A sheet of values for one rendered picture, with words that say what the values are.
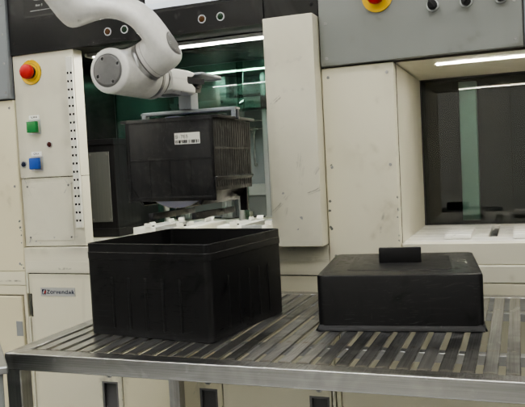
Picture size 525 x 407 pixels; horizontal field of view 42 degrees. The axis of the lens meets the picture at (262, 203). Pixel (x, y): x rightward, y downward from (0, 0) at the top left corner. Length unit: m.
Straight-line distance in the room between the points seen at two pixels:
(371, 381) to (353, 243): 0.65
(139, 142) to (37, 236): 0.60
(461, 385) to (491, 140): 1.13
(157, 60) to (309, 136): 0.44
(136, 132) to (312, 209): 0.43
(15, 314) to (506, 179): 1.42
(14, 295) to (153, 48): 1.02
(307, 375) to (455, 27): 0.86
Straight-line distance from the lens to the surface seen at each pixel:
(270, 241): 1.38
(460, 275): 1.23
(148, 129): 1.51
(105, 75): 1.32
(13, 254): 2.08
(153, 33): 1.30
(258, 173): 2.64
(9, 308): 2.11
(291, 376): 1.05
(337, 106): 1.62
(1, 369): 1.21
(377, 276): 1.23
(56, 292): 2.00
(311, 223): 1.59
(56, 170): 1.97
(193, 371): 1.11
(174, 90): 1.45
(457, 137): 2.02
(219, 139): 1.47
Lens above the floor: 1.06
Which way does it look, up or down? 3 degrees down
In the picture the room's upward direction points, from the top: 3 degrees counter-clockwise
